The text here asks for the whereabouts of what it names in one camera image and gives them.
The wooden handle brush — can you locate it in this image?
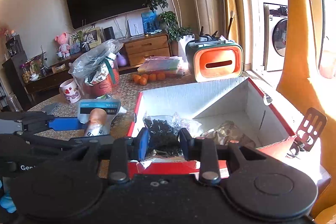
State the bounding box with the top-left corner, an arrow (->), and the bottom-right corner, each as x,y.
226,11 -> 235,39

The red cardboard box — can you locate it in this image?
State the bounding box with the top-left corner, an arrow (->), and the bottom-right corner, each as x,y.
127,76 -> 298,178

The yellow giraffe toy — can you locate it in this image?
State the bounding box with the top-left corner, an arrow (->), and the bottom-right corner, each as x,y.
256,0 -> 332,135

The pink doll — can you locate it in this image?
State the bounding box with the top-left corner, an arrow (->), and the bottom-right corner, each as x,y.
55,32 -> 71,59

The grey cloth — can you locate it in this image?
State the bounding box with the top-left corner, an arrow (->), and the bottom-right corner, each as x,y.
42,103 -> 61,115

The vase with flowers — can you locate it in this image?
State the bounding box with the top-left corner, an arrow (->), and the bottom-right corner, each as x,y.
28,47 -> 49,77

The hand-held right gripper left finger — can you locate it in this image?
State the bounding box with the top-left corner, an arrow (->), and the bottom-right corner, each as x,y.
78,128 -> 151,186

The potted grass plant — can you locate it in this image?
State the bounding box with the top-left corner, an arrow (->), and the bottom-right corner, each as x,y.
69,20 -> 92,52

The clear plastic organizer box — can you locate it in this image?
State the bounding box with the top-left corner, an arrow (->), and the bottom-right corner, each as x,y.
137,56 -> 184,75

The clear plastic bag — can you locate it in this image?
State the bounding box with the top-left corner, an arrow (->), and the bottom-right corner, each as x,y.
69,39 -> 124,83

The white packet with brown picture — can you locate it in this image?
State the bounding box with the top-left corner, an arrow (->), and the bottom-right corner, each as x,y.
78,98 -> 122,137

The glass bottle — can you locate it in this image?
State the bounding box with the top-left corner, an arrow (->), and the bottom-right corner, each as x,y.
6,93 -> 24,112

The black coffee machine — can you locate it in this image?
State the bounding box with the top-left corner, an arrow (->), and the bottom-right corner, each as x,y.
5,34 -> 24,59

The black slotted spatula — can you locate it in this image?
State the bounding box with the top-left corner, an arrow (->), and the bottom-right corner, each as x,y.
286,107 -> 328,159

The person's left hand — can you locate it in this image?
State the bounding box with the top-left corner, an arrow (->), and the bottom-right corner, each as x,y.
0,179 -> 17,214

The blue picture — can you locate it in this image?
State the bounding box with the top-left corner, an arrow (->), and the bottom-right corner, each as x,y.
141,11 -> 158,33

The white washing machine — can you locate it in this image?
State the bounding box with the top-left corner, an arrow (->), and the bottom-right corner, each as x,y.
263,3 -> 289,72

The clear bag of black screws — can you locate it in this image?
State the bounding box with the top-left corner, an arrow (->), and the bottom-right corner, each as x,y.
143,113 -> 184,157

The photo frame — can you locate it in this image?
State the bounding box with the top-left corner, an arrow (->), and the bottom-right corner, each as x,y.
83,27 -> 102,46

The silver snack packet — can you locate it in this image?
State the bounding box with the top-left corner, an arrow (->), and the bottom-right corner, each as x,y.
201,120 -> 256,148

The clear white snack packet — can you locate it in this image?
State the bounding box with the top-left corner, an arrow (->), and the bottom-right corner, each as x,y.
181,118 -> 201,138

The green orange tissue box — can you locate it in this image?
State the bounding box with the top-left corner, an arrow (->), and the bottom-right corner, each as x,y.
185,39 -> 244,83

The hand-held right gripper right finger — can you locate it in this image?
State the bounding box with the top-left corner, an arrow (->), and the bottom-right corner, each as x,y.
180,128 -> 269,186

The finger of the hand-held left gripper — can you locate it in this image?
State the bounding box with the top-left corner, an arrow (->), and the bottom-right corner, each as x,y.
0,111 -> 88,133
0,131 -> 116,155

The jar of yellow snacks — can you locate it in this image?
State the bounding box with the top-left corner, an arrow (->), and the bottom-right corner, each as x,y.
20,65 -> 32,84

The white strawberry print mug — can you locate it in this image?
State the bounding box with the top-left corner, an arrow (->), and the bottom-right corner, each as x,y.
59,79 -> 82,104

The black speaker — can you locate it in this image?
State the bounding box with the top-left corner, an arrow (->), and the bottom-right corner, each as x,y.
103,26 -> 116,41

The wooden television cabinet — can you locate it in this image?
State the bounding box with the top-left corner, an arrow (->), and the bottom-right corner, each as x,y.
24,30 -> 172,102

